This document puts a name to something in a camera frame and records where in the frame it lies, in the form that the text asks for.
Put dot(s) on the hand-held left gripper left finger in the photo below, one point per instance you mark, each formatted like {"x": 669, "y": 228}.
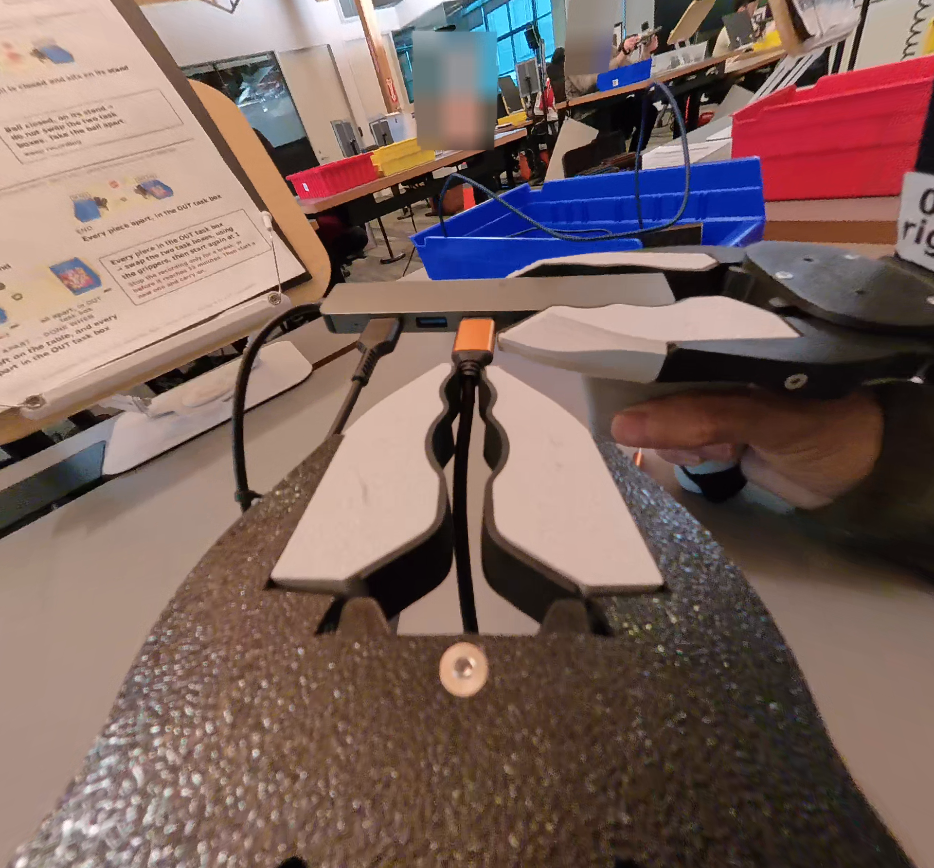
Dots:
{"x": 365, "y": 518}

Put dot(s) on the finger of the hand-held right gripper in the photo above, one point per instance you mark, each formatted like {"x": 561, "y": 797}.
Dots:
{"x": 620, "y": 335}
{"x": 620, "y": 262}

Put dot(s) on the wooden document stand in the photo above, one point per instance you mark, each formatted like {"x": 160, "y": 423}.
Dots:
{"x": 277, "y": 197}

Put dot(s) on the yellow plastic bin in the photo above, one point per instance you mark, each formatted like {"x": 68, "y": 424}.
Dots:
{"x": 401, "y": 157}

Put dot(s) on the grey desk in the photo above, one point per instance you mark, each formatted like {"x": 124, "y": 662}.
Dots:
{"x": 73, "y": 591}

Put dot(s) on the small blue bin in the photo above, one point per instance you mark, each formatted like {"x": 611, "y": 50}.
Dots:
{"x": 624, "y": 76}

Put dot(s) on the red plastic bin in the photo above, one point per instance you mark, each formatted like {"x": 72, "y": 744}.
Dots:
{"x": 839, "y": 131}
{"x": 335, "y": 175}

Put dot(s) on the blue plastic bin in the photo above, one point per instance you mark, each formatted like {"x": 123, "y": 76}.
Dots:
{"x": 584, "y": 204}

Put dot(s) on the person's right hand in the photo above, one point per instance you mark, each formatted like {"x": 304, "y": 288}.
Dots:
{"x": 788, "y": 437}

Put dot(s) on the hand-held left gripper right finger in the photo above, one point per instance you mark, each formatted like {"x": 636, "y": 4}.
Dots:
{"x": 569, "y": 510}

